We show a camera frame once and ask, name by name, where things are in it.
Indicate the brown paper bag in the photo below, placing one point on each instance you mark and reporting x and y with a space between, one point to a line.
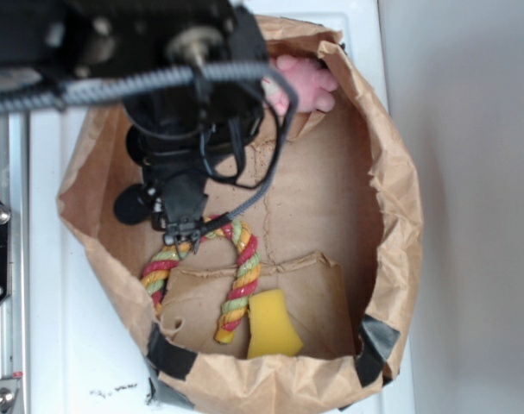
339 232

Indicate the white plastic tray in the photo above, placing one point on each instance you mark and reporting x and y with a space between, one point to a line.
82 359

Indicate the yellow sponge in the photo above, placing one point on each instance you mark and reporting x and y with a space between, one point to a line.
271 330

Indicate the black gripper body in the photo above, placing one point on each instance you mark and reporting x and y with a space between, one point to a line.
171 194

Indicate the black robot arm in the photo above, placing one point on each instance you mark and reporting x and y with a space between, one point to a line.
187 73

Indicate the aluminium frame rail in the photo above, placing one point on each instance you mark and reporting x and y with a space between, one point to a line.
14 330

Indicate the colourful twisted rope toy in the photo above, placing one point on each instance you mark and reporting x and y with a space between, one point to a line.
155 275

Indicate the pink plush bunny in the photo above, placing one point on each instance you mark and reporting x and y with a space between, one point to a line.
312 83

